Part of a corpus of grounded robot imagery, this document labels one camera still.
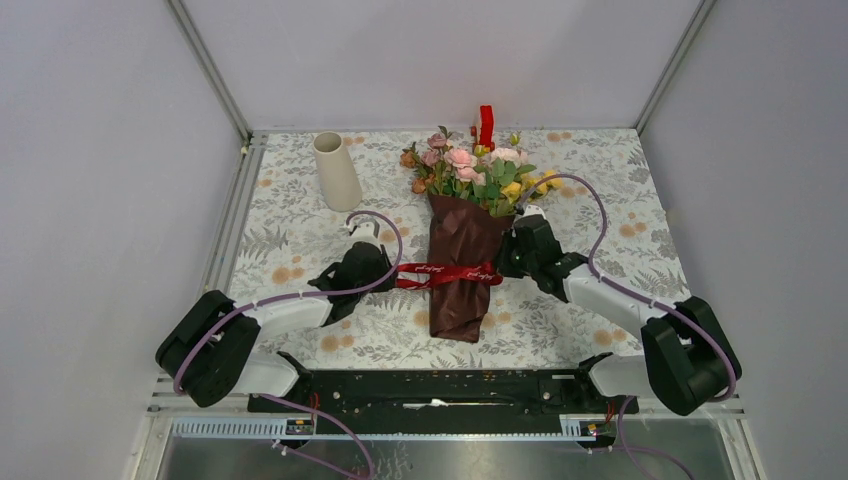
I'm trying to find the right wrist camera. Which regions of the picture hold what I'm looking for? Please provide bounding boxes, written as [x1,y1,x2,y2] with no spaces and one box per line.
[521,204,546,219]

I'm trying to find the red printed ribbon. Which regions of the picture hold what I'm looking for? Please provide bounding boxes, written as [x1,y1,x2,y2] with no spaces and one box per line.
[395,263,503,290]

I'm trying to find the beige ceramic vase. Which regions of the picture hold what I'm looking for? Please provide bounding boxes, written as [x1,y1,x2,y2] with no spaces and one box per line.
[313,132,362,212]

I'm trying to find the red yellow toy block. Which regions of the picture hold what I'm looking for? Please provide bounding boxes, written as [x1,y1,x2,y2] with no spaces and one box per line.
[470,104,495,152]

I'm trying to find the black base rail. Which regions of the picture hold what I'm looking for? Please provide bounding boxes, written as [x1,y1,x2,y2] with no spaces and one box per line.
[285,369,639,436]

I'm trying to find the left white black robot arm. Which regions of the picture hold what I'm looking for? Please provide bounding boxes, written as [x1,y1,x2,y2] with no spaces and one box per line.
[155,240,396,411]

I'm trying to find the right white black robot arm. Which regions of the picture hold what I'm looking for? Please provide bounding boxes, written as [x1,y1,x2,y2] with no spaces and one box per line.
[494,213,742,416]

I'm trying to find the floral patterned tablecloth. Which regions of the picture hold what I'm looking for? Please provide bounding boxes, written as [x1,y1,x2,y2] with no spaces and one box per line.
[229,129,689,369]

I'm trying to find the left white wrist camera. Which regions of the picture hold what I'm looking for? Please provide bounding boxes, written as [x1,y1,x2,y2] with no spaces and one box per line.
[348,221,381,250]

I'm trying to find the brown flower bouquet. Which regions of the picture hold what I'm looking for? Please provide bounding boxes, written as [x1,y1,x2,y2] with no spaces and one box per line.
[400,126,562,343]

